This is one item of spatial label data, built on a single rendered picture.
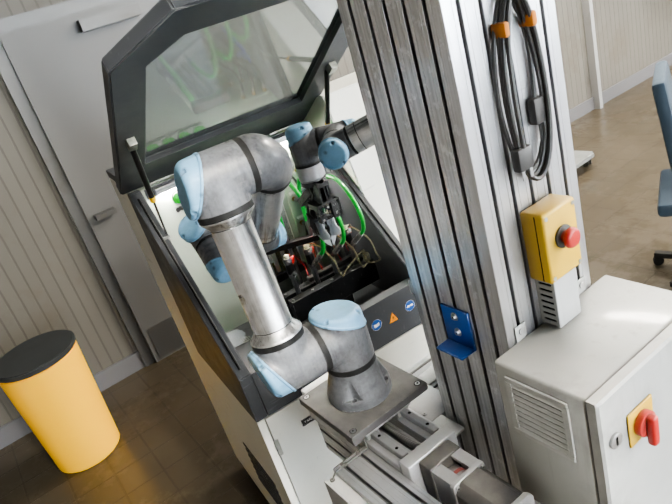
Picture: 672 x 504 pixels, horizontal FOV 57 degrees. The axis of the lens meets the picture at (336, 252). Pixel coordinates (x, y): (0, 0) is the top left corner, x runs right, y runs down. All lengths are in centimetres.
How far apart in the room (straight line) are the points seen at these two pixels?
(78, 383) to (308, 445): 165
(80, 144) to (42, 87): 35
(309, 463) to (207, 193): 116
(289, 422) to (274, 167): 99
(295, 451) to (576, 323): 112
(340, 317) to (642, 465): 62
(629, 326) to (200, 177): 81
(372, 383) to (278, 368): 23
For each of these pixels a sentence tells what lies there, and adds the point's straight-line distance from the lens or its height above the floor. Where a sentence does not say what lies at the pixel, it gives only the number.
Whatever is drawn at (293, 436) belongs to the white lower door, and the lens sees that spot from 202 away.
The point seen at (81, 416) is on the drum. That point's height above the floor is 30.
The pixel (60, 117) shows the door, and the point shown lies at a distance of 382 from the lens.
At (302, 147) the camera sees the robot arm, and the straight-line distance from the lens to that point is 165.
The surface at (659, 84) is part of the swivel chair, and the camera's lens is 329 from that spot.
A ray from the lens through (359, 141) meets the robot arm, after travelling 151.
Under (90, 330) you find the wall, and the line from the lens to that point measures 411.
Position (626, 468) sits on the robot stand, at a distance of 118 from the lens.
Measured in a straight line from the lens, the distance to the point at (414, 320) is 210.
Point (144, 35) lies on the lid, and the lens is 139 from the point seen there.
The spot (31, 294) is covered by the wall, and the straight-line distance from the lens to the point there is 398.
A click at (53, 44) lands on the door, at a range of 383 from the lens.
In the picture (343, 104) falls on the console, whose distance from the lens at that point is 220.
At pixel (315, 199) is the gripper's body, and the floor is 137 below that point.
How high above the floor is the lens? 191
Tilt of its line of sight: 24 degrees down
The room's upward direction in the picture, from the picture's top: 17 degrees counter-clockwise
